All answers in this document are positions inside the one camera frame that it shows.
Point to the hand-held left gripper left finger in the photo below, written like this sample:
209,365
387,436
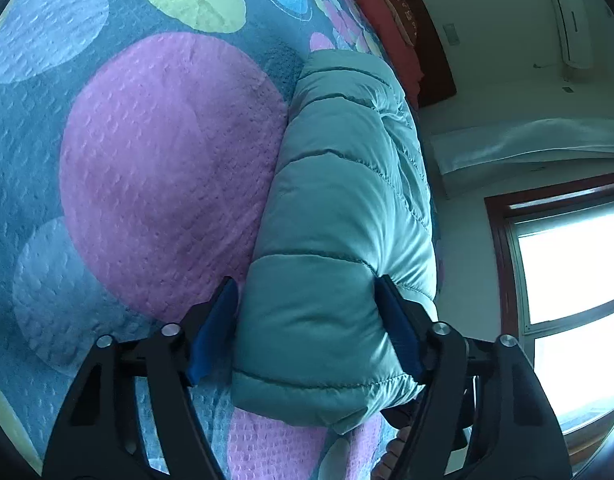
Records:
212,340

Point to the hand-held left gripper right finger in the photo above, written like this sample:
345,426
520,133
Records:
402,330

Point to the teal puffer jacket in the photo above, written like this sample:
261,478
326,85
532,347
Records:
332,220

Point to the person's right hand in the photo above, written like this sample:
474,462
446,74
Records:
389,455

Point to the brown framed window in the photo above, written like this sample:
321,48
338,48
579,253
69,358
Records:
572,285

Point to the dotted colourful bedspread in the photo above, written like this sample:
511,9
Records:
152,170

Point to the white curtain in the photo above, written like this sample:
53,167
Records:
527,145

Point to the dark wooden headboard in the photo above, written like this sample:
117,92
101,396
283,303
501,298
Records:
432,40

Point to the red pillow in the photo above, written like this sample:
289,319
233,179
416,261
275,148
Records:
382,25

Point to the brown patterned pillow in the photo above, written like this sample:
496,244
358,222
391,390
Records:
403,15

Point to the white air conditioner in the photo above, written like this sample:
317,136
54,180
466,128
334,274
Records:
569,15

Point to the wall switch plate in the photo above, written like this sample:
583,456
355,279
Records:
452,33

